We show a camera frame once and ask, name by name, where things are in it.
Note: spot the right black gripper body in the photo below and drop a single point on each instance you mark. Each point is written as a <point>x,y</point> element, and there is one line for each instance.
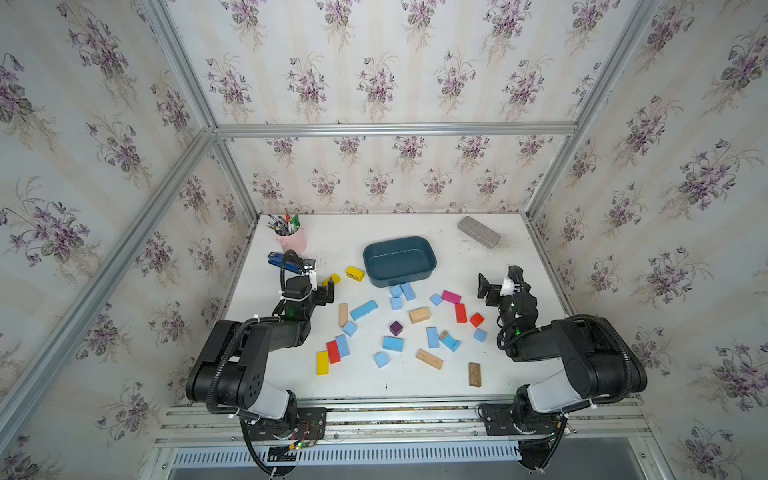
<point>501,290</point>

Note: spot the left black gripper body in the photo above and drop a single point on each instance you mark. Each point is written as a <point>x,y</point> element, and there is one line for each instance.
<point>321,292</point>

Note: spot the light blue cube front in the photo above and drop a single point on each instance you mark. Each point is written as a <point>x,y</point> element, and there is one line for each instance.
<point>381,359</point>

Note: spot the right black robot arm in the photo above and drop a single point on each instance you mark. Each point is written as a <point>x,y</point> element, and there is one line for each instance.
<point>597,366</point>

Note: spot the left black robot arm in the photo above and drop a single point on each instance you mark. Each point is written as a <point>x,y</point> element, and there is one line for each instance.
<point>229,375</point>

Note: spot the yellow long block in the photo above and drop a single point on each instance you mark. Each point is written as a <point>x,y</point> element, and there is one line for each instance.
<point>334,278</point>

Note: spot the small red cube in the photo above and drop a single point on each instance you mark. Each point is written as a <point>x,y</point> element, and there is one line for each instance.
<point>477,319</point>

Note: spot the blue black stapler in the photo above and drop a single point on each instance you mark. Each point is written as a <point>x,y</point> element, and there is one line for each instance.
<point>277,259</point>

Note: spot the red upright block right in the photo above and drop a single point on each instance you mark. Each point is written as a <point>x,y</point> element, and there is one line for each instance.
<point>461,313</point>

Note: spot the pink pen cup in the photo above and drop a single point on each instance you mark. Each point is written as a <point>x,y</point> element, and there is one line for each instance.
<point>295,241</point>

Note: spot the yellow block near bin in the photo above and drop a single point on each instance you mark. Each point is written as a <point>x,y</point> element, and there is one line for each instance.
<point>355,273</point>

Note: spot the yellow block front left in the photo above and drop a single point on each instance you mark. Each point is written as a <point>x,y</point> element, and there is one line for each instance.
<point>322,363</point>

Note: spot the light blue block beside red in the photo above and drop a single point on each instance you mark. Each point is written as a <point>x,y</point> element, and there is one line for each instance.
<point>342,345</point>

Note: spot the magenta block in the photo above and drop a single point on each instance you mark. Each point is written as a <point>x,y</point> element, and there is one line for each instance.
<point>451,297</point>

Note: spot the grey stone brick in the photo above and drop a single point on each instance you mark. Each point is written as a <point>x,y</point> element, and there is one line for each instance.
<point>479,232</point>

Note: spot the red block front left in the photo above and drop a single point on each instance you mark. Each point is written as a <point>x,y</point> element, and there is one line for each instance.
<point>333,352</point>

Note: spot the long light blue block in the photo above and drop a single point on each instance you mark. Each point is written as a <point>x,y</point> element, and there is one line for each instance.
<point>363,310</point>

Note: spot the small blue cube right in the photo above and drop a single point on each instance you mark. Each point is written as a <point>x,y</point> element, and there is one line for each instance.
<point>435,299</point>

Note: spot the dark brown wooden block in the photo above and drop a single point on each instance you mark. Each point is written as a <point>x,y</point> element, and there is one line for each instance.
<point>474,375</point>

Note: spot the light blue upright block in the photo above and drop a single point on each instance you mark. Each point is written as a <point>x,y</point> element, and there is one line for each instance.
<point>432,338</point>

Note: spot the tan wooden block centre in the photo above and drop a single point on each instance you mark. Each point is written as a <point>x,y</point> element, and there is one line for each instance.
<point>420,315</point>

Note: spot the tan wooden block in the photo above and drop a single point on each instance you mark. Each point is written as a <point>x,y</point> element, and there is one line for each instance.
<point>420,315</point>
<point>429,359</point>

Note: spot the dark teal plastic bin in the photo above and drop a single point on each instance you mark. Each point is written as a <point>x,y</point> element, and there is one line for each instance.
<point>399,261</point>

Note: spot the purple cube block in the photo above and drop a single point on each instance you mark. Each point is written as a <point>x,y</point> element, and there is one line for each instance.
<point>396,328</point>

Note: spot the light blue block below bin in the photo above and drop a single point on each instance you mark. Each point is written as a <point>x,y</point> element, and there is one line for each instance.
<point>407,292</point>

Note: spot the tan wooden block front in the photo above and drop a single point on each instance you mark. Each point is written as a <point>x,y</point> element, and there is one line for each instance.
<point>429,359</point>

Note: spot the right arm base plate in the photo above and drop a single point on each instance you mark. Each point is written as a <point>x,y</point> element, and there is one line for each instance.
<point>517,419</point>

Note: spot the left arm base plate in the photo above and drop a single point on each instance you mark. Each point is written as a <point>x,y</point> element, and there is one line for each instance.
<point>301,424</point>

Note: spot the aluminium front rail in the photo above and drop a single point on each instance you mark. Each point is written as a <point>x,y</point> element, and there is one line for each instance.
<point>368,422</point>

